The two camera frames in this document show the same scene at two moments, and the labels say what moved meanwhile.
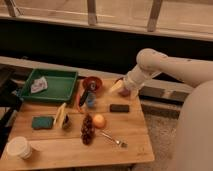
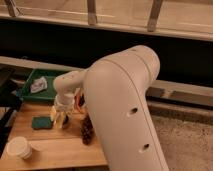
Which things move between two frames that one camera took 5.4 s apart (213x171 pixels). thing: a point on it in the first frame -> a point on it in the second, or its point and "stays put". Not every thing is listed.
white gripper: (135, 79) -> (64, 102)
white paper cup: (19, 147) stays put
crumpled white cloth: (38, 85) stays put
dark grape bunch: (87, 130) stays put
